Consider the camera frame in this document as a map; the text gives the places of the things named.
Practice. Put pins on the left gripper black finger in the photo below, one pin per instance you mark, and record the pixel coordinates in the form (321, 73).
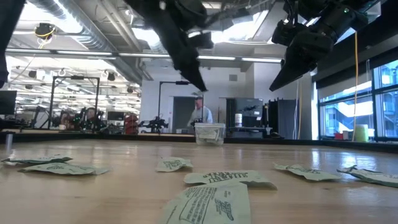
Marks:
(191, 67)

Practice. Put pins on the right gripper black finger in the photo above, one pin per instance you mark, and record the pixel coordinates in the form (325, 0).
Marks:
(292, 71)

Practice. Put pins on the clear plastic bin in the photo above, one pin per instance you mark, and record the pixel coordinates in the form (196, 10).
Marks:
(210, 127)

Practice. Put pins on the pale green printed sachet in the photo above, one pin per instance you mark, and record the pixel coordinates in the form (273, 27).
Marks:
(306, 172)
(62, 168)
(211, 205)
(172, 164)
(230, 178)

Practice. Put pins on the white-faced dark-edged sachet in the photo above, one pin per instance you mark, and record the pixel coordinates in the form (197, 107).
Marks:
(207, 136)
(370, 176)
(37, 160)

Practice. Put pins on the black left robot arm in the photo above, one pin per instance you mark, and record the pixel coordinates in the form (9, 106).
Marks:
(141, 2)

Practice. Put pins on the black background robot arm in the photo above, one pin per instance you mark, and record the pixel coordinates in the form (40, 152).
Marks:
(154, 124)

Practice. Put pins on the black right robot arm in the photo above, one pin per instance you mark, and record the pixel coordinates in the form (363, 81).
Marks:
(357, 15)

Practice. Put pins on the ceiling light strip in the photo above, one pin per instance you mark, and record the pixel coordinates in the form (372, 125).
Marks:
(216, 58)
(143, 55)
(261, 59)
(62, 53)

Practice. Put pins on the black upright panel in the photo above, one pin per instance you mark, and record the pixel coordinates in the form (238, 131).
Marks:
(284, 118)

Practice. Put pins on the standing person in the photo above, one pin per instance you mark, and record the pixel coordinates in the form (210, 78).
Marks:
(200, 115)

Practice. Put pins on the black cabinet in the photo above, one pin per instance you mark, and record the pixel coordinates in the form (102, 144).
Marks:
(248, 109)

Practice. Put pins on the dark-framed glass window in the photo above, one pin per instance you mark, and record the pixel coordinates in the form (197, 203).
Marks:
(348, 115)

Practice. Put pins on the white cylindrical container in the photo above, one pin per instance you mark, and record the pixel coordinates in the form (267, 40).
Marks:
(238, 119)

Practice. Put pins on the small red object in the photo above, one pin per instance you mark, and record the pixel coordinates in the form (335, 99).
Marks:
(338, 136)

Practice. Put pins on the red stacked object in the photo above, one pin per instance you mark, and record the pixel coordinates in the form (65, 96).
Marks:
(131, 124)

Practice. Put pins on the yellow-green cylinder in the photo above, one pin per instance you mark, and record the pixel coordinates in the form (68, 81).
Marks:
(361, 133)

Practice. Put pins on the seated person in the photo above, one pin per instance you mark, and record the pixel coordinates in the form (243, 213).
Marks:
(90, 113)

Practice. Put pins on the black monitor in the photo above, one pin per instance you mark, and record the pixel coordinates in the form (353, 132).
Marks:
(7, 102)

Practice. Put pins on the narrow black rig frame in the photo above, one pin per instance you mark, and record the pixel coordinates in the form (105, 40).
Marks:
(174, 82)

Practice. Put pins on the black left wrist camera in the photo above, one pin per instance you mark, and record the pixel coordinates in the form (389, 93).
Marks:
(200, 40)

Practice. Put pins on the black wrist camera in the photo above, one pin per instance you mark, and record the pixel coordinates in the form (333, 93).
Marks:
(284, 34)
(200, 40)

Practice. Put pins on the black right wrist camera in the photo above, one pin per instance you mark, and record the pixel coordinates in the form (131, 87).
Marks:
(284, 34)

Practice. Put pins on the silver ceiling duct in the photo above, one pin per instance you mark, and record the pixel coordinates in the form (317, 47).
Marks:
(93, 34)

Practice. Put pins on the tall black rig frame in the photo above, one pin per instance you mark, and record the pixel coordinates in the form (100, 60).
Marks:
(74, 77)

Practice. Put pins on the small grey post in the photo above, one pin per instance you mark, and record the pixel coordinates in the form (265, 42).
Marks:
(9, 141)

